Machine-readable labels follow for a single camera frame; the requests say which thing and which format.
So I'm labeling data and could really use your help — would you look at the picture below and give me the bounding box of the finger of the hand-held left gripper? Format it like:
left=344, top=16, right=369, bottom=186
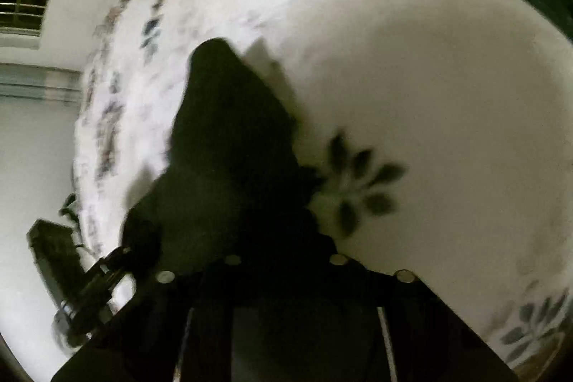
left=57, top=247, right=134, bottom=343

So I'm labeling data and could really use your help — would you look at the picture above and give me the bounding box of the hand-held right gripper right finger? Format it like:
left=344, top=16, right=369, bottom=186
left=286, top=250, right=520, bottom=382

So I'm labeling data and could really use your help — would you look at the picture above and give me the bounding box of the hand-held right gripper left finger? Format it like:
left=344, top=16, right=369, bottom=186
left=51, top=252, right=284, bottom=382

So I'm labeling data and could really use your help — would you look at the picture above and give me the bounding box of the bed with floral bedspread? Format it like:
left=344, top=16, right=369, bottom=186
left=72, top=0, right=573, bottom=374

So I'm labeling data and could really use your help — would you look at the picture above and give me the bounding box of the grey-blue curtain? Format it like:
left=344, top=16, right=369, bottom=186
left=0, top=63, right=84, bottom=106

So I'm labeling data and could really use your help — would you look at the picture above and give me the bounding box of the dark striped sweater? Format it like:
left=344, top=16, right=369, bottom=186
left=120, top=37, right=337, bottom=275

